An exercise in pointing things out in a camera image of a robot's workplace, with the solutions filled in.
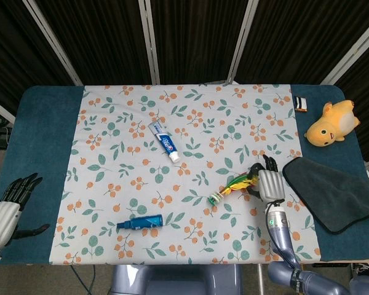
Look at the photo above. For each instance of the blue spray bottle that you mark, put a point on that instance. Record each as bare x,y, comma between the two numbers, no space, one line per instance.
144,222

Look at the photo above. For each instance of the floral patterned white cloth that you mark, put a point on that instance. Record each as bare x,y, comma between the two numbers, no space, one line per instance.
203,129

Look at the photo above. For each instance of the dark grey towel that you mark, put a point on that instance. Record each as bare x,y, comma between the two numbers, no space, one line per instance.
329,193

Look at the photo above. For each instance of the metal table leg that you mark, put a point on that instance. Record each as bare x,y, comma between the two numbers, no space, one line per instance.
259,279

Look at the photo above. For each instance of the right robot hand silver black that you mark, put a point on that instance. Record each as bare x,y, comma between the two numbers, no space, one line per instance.
271,184

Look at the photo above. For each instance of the grey blue robot torso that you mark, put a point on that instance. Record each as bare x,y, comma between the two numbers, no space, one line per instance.
172,279

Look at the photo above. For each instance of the yellow plush toy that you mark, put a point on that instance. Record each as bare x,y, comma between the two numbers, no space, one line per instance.
329,126

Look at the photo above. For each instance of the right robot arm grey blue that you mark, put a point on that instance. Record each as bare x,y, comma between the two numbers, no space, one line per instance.
280,233

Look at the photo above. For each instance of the small black white striped object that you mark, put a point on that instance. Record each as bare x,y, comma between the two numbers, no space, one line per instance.
301,104

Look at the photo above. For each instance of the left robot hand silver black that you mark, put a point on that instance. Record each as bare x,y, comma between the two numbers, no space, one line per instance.
3,221

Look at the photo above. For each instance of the teal blue table cover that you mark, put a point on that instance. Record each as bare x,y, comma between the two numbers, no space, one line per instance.
43,138

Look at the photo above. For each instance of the colourful feather shuttlecock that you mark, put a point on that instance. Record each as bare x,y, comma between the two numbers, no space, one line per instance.
216,197

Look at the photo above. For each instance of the blue white toothpaste tube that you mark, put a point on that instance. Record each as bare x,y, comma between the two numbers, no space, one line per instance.
164,141

